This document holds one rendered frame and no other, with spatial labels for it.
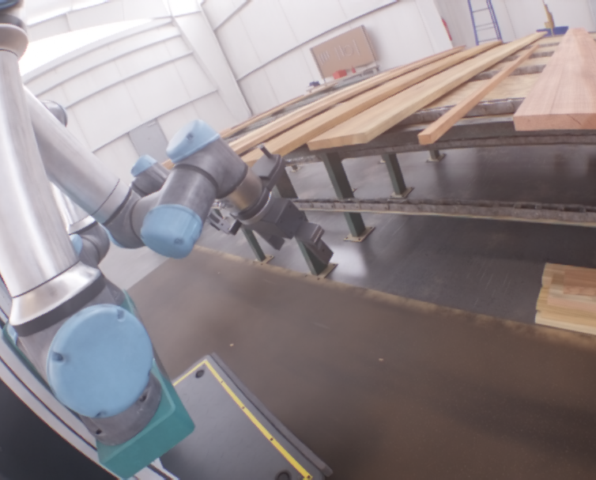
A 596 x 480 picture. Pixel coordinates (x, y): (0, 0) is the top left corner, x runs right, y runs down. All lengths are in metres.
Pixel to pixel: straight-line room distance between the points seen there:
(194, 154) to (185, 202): 0.07
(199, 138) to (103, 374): 0.31
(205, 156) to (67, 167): 0.20
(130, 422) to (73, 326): 0.24
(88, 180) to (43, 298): 0.23
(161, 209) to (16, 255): 0.19
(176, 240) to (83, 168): 0.18
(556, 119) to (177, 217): 0.59
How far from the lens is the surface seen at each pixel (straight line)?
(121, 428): 0.52
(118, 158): 10.39
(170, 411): 0.51
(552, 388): 1.21
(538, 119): 0.61
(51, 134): 0.51
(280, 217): 0.52
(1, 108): 0.36
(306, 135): 1.11
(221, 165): 0.47
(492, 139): 1.61
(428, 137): 0.64
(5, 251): 0.34
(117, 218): 0.52
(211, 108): 11.64
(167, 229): 0.41
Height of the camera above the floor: 1.03
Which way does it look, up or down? 24 degrees down
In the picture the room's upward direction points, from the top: 25 degrees counter-clockwise
